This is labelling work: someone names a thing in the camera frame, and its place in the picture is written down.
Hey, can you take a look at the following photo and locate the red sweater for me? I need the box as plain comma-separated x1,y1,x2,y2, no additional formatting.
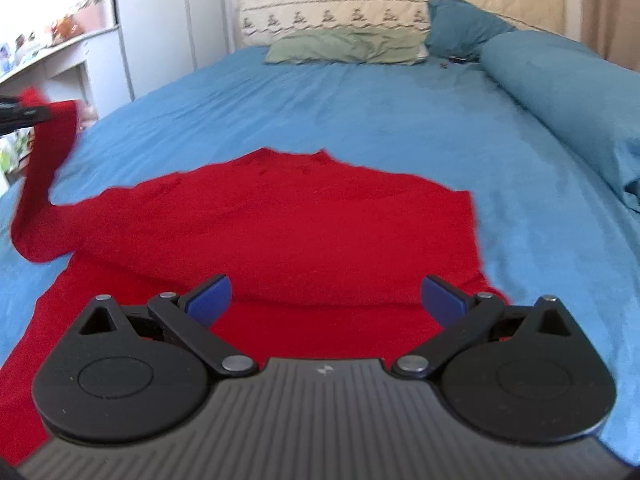
0,87,512,467

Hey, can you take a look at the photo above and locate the rolled blue duvet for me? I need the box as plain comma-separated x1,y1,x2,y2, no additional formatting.
479,30,640,212

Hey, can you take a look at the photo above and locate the bed with blue sheet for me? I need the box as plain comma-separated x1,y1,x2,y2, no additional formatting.
0,42,640,467

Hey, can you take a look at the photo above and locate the white wardrobe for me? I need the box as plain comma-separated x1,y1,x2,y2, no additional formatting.
110,0,234,102

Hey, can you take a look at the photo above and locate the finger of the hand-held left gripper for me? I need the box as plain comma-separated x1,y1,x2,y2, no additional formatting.
0,94,54,134

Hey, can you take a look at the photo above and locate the row of small desk ornaments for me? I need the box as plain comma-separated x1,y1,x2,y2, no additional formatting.
0,0,112,73

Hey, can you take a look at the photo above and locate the green pillow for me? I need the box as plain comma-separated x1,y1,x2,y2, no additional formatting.
263,28,430,66

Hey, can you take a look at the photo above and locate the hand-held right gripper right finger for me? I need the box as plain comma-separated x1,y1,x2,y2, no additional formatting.
392,274,576,377

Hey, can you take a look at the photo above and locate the white desk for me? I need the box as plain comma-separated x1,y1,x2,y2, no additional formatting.
0,24,137,133

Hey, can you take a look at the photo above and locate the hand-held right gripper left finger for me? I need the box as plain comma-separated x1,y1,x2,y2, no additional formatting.
77,274,259,377

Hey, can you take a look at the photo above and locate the teal pillow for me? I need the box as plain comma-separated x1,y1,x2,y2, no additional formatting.
426,0,517,59

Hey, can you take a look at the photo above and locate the beige curtain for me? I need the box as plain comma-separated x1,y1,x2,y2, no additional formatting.
580,0,640,72

